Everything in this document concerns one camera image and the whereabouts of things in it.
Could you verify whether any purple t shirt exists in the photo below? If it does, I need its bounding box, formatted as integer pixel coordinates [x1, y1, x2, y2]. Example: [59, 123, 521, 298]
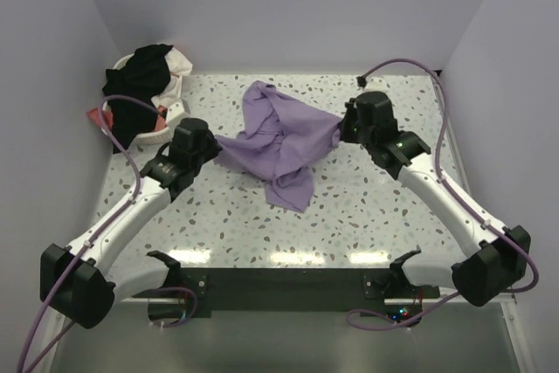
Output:
[215, 81, 342, 212]

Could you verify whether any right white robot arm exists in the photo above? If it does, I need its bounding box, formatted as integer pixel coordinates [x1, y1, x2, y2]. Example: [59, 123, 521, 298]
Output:
[340, 92, 531, 307]

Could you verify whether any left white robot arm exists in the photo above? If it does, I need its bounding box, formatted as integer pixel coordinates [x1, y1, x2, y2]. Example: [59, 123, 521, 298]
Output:
[39, 118, 220, 328]

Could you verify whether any white laundry basket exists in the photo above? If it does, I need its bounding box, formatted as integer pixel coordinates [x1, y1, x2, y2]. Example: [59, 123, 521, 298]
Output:
[104, 53, 171, 145]

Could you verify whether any coral orange t shirt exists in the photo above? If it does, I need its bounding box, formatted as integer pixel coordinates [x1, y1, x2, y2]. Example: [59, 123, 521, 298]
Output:
[86, 104, 169, 132]

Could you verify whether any white t shirt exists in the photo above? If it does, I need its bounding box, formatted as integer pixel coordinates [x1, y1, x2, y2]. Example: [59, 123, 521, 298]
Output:
[151, 47, 193, 108]

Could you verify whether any black t shirt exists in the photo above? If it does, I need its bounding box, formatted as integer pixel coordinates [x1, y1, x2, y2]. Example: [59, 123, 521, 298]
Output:
[102, 44, 172, 149]

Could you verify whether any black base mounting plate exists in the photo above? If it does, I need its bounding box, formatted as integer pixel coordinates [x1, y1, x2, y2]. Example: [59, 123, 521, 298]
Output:
[135, 268, 440, 321]

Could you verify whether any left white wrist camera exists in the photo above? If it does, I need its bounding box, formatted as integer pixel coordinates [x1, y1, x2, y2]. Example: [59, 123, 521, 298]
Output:
[160, 100, 190, 129]

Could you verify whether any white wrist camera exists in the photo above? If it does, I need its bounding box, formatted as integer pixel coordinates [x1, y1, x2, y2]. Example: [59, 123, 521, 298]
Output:
[160, 100, 190, 129]
[356, 76, 385, 93]

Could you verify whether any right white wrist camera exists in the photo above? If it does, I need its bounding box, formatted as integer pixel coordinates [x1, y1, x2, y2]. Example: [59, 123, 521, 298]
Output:
[356, 76, 385, 93]

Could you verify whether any aluminium frame rail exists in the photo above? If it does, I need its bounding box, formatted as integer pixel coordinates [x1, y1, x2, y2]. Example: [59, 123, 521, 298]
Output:
[33, 307, 72, 373]

